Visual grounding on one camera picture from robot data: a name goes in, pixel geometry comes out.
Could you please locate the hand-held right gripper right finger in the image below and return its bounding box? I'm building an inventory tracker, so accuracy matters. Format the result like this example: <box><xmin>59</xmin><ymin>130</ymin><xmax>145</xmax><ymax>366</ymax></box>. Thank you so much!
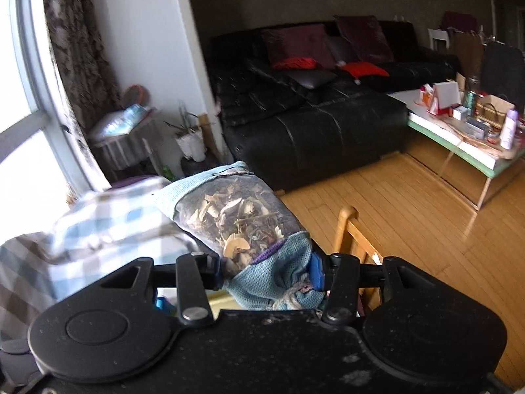
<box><xmin>308</xmin><ymin>252</ymin><xmax>435</xmax><ymax>324</ymax></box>

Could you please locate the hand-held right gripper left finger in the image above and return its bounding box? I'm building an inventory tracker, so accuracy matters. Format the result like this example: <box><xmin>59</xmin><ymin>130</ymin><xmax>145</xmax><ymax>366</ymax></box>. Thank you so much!
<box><xmin>98</xmin><ymin>252</ymin><xmax>225</xmax><ymax>324</ymax></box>

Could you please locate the wooden chair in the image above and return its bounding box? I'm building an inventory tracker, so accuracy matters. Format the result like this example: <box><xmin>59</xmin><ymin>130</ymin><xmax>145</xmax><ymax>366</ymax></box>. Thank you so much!
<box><xmin>334</xmin><ymin>206</ymin><xmax>384</xmax><ymax>308</ymax></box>

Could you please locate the checkered blanket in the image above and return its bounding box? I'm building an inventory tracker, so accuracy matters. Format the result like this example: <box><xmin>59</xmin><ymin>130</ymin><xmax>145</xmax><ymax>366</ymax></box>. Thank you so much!
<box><xmin>0</xmin><ymin>176</ymin><xmax>198</xmax><ymax>337</ymax></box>

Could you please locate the potted plant in basket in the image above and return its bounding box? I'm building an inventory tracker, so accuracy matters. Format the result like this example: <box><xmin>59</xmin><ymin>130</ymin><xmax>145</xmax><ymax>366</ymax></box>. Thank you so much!
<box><xmin>164</xmin><ymin>100</ymin><xmax>216</xmax><ymax>161</ymax></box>

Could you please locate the black leather sofa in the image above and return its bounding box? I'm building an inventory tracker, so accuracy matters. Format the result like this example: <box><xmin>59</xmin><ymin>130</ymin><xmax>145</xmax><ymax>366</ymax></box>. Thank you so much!
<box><xmin>209</xmin><ymin>18</ymin><xmax>460</xmax><ymax>191</ymax></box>

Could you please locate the side table with striped cloth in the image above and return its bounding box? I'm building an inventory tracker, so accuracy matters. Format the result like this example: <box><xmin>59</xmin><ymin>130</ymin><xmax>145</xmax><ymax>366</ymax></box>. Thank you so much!
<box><xmin>88</xmin><ymin>109</ymin><xmax>165</xmax><ymax>177</ymax></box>

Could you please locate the blue and white package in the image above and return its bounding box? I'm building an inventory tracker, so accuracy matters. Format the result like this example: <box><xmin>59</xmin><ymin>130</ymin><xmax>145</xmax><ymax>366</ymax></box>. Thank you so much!
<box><xmin>88</xmin><ymin>104</ymin><xmax>152</xmax><ymax>138</ymax></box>

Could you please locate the green-edged coffee table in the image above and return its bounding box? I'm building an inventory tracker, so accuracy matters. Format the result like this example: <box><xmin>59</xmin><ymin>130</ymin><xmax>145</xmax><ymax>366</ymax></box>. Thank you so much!
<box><xmin>388</xmin><ymin>90</ymin><xmax>525</xmax><ymax>210</ymax></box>

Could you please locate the round orange fan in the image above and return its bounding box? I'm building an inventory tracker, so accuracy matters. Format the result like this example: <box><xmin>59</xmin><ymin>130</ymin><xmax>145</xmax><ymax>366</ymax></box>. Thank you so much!
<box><xmin>122</xmin><ymin>85</ymin><xmax>147</xmax><ymax>107</ymax></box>

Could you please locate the black cushion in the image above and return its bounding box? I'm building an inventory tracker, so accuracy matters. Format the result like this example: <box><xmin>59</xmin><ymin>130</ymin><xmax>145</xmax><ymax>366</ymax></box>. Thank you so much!
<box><xmin>287</xmin><ymin>70</ymin><xmax>338</xmax><ymax>90</ymax></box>

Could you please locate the red cushion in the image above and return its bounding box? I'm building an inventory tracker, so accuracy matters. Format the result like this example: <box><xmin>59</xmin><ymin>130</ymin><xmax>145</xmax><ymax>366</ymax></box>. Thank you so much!
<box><xmin>340</xmin><ymin>62</ymin><xmax>389</xmax><ymax>78</ymax></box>
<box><xmin>273</xmin><ymin>57</ymin><xmax>318</xmax><ymax>70</ymax></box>

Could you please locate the grey box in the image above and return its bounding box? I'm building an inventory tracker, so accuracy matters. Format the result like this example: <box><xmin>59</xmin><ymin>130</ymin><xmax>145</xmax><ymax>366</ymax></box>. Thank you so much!
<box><xmin>465</xmin><ymin>117</ymin><xmax>491</xmax><ymax>139</ymax></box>

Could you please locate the white box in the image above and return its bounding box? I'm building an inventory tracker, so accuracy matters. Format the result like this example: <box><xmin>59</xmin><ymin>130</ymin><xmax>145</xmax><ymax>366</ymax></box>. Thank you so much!
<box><xmin>432</xmin><ymin>81</ymin><xmax>462</xmax><ymax>116</ymax></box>

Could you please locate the maroon cushion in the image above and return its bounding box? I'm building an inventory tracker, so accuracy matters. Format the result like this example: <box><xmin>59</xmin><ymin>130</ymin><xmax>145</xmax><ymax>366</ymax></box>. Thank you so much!
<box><xmin>261</xmin><ymin>25</ymin><xmax>335</xmax><ymax>68</ymax></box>
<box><xmin>335</xmin><ymin>15</ymin><xmax>395</xmax><ymax>64</ymax></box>

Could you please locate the white spray bottle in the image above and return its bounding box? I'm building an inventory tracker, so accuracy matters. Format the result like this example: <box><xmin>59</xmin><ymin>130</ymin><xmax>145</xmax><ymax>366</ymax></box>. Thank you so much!
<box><xmin>499</xmin><ymin>109</ymin><xmax>518</xmax><ymax>149</ymax></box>

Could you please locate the woven basket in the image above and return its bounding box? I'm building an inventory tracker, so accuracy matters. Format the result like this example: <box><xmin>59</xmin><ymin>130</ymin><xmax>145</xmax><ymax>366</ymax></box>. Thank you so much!
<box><xmin>476</xmin><ymin>94</ymin><xmax>515</xmax><ymax>130</ymax></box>

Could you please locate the patterned curtain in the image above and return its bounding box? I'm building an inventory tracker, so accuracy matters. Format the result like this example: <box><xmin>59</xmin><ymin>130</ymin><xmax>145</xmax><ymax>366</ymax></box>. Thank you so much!
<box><xmin>41</xmin><ymin>0</ymin><xmax>124</xmax><ymax>185</ymax></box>

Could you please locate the window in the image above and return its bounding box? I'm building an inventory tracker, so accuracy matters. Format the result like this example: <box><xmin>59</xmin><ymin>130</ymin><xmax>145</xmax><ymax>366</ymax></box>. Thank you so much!
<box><xmin>0</xmin><ymin>0</ymin><xmax>103</xmax><ymax>255</ymax></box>

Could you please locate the white chair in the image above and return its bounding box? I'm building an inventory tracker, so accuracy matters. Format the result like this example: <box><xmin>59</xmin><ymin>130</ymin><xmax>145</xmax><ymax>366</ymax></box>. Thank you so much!
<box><xmin>428</xmin><ymin>28</ymin><xmax>452</xmax><ymax>54</ymax></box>

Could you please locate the brown paper bag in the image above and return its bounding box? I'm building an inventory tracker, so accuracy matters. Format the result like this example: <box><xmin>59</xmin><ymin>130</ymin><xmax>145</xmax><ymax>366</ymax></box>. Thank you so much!
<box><xmin>449</xmin><ymin>29</ymin><xmax>485</xmax><ymax>78</ymax></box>

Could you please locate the black chair back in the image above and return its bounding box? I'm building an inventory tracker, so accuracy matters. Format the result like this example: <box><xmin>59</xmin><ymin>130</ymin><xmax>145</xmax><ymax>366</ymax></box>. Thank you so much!
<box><xmin>481</xmin><ymin>42</ymin><xmax>525</xmax><ymax>103</ymax></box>

